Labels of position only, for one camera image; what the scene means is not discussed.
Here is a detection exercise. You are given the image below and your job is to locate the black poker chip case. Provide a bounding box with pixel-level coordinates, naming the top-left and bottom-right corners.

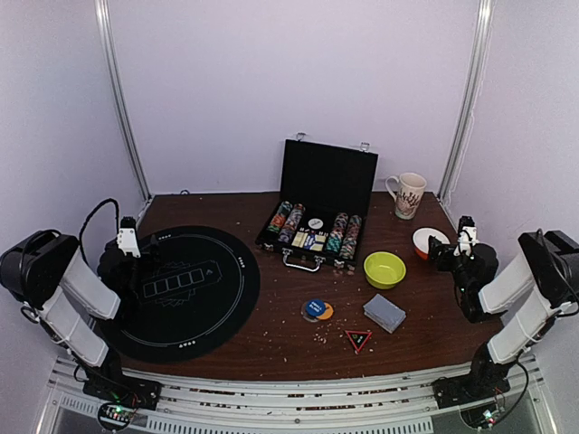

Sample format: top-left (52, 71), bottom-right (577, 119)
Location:
top-left (256, 139), bottom-right (378, 272)

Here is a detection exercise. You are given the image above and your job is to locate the blue small blind button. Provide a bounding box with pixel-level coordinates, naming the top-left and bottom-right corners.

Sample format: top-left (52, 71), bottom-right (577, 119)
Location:
top-left (307, 299), bottom-right (325, 317)

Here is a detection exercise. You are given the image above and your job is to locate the clear black round button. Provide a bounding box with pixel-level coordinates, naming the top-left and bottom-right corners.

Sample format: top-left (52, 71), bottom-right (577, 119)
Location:
top-left (300, 302), bottom-right (318, 323)

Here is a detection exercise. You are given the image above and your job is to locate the orange round button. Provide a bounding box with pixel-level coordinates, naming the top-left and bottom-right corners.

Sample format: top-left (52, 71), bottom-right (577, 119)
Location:
top-left (317, 303), bottom-right (334, 320)

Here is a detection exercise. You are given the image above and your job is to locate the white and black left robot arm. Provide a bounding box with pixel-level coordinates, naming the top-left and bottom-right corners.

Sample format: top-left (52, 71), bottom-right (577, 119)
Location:
top-left (1, 214), bottom-right (161, 410)

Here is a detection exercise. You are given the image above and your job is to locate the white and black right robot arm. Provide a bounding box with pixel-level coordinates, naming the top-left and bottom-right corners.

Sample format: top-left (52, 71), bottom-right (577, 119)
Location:
top-left (428, 226), bottom-right (578, 409)

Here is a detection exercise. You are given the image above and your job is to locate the blue texas holdem card deck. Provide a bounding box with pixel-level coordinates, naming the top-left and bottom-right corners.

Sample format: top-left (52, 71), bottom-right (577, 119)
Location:
top-left (303, 233), bottom-right (317, 250)

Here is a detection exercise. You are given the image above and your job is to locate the white and orange bowl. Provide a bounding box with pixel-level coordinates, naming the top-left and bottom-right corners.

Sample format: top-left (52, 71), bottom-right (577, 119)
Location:
top-left (413, 227), bottom-right (450, 260)

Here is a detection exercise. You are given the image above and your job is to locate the round black poker mat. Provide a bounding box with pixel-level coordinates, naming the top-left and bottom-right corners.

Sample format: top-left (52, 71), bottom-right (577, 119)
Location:
top-left (98, 226), bottom-right (261, 363)

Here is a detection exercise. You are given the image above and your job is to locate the yellow-green bowl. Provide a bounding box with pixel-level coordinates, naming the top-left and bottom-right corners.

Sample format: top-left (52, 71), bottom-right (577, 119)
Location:
top-left (364, 251), bottom-right (406, 289)

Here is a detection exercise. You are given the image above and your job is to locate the cream patterned mug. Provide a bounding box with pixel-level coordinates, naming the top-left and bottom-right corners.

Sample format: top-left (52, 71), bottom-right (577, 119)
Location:
top-left (384, 173), bottom-right (427, 220)

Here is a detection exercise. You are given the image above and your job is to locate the grey card deck box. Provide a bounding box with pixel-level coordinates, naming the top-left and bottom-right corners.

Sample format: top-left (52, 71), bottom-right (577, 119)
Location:
top-left (363, 294), bottom-right (406, 334)

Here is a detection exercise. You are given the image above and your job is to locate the right outer poker chip row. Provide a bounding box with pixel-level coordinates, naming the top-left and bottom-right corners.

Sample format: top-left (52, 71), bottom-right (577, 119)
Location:
top-left (339, 215), bottom-right (363, 259)

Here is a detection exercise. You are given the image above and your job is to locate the red and black triangle card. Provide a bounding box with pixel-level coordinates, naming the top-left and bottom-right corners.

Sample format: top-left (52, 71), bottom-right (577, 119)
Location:
top-left (346, 330), bottom-right (372, 354)

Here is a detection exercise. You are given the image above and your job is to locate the left outer poker chip row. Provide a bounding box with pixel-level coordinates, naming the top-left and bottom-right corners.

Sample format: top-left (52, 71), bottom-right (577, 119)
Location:
top-left (266, 201), bottom-right (293, 233)

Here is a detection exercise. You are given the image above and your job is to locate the white dealer button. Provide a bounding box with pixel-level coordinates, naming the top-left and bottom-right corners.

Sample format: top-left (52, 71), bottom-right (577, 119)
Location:
top-left (308, 218), bottom-right (324, 230)

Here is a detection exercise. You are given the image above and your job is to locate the left inner poker chip row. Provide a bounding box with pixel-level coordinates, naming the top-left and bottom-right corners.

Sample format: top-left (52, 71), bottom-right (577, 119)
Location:
top-left (278, 203), bottom-right (305, 243)

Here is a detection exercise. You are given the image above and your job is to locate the left green circuit board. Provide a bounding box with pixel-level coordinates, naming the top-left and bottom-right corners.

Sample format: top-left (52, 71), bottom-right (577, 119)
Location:
top-left (97, 402), bottom-right (137, 431)

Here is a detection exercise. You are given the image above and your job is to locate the green circuit board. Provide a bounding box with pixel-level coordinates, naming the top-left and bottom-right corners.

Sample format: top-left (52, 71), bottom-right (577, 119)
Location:
top-left (97, 402), bottom-right (137, 431)
top-left (468, 405), bottom-right (504, 429)

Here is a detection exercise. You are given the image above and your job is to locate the cream card deck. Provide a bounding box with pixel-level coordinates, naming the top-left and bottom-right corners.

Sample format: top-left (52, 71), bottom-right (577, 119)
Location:
top-left (291, 231), bottom-right (308, 248)

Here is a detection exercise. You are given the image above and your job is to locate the right green circuit board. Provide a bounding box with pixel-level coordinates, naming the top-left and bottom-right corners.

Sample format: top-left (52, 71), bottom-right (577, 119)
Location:
top-left (468, 405), bottom-right (504, 429)

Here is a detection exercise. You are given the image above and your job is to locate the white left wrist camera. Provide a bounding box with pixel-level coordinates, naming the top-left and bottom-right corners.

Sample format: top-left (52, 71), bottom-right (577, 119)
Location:
top-left (117, 216), bottom-right (140, 259)

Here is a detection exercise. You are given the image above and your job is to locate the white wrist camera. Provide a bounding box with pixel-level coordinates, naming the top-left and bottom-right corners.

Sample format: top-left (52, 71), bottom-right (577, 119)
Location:
top-left (117, 216), bottom-right (140, 259)
top-left (457, 215), bottom-right (478, 250)

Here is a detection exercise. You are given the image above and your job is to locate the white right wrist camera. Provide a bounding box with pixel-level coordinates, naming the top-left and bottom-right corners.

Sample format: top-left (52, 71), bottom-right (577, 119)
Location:
top-left (457, 215), bottom-right (478, 250)

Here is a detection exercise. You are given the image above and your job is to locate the aluminium front rail base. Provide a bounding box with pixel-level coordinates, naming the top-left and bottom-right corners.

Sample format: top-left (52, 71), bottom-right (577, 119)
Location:
top-left (38, 354), bottom-right (555, 434)

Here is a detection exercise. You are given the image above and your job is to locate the right aluminium frame post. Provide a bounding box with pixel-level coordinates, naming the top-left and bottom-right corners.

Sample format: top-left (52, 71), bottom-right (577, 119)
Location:
top-left (438, 0), bottom-right (494, 204)

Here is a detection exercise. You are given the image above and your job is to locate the aluminium frame post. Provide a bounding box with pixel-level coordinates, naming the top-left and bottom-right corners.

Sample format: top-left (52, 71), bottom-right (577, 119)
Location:
top-left (438, 0), bottom-right (494, 204)
top-left (94, 0), bottom-right (152, 202)

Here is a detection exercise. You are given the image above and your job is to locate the left aluminium frame post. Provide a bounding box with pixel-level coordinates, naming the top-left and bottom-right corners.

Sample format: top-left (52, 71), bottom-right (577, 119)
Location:
top-left (94, 0), bottom-right (152, 202)

